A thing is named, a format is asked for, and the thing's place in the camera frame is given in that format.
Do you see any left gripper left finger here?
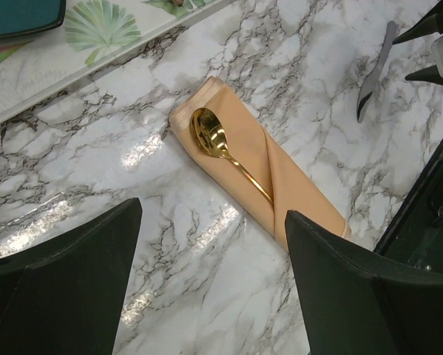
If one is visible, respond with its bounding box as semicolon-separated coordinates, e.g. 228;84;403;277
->
0;198;143;354

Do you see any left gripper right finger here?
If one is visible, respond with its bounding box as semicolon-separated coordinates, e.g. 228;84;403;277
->
285;210;443;354

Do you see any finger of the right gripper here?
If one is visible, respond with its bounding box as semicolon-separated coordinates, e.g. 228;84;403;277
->
405;65;443;86
393;0;443;44

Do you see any silver table knife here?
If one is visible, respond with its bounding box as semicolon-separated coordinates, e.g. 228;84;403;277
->
356;21;398;123

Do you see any orange cloth napkin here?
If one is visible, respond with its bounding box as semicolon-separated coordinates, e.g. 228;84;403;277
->
169;76;351;249

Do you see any gold spoon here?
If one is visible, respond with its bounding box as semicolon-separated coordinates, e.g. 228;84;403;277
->
189;107;274;205

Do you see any leaf pattern serving tray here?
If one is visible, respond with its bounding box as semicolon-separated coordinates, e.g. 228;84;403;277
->
0;1;230;129

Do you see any teal square plate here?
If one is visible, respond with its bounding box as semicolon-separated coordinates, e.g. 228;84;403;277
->
0;0;67;39

